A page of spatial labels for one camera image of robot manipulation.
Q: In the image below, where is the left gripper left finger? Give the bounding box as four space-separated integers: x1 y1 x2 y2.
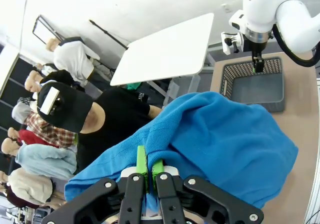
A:
41 145 151 224

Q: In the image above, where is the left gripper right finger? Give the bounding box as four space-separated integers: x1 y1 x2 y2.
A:
149 158 265 224

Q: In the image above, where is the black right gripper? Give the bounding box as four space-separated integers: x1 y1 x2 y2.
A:
242 40 269 74

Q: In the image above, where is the medium blue knit garment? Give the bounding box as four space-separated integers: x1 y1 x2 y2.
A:
64 91 300 211

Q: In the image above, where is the grey plastic lattice basket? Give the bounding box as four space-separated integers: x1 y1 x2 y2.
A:
219 56 286 114

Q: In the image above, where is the person in black T-shirt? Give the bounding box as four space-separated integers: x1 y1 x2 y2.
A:
36 81 164 178

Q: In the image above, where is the white rectangular table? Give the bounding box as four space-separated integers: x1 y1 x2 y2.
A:
109 12 215 105

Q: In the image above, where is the mannequin in cream jacket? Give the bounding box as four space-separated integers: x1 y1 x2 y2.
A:
0 168 54 206

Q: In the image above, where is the black baseball cap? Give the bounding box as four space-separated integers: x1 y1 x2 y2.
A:
36 81 94 134

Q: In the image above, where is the green bag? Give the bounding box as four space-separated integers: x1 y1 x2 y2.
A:
125 82 144 92

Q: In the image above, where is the mannequin in plaid hooded shirt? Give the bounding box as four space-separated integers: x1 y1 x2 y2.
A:
11 100 77 150

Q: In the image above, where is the mannequin in red shirt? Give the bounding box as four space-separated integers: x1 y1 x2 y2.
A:
18 129 60 147

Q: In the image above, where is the mannequin in maroon top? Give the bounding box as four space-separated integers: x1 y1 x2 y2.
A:
0 183 42 210

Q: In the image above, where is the mannequin in black jacket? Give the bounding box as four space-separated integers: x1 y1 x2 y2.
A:
39 69 76 85

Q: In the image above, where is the black tripod stand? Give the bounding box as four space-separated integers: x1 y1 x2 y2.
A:
88 19 130 50

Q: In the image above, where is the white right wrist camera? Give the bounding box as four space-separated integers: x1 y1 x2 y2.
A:
220 31 245 56

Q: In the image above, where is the black right arm cable sleeve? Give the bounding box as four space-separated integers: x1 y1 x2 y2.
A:
271 23 320 69

